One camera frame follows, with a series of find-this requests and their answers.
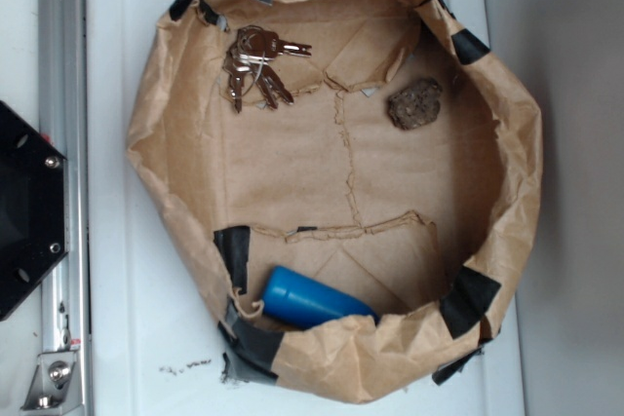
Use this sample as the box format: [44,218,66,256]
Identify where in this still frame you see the silver key bunch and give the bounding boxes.
[223,25,312,113]

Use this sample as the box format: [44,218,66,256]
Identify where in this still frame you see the brown paper bag container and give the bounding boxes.
[127,0,543,403]

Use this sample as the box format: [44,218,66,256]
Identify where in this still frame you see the blue plastic cup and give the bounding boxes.
[262,266,378,329]

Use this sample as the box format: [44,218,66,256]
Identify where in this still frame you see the brown rough rock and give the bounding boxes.
[388,77,443,131]

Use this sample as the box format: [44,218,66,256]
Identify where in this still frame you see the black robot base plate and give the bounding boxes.
[1,103,67,321]

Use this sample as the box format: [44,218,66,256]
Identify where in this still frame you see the aluminium extrusion rail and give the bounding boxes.
[38,0,95,415]

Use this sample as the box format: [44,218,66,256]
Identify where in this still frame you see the silver corner bracket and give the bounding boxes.
[19,351,82,415]

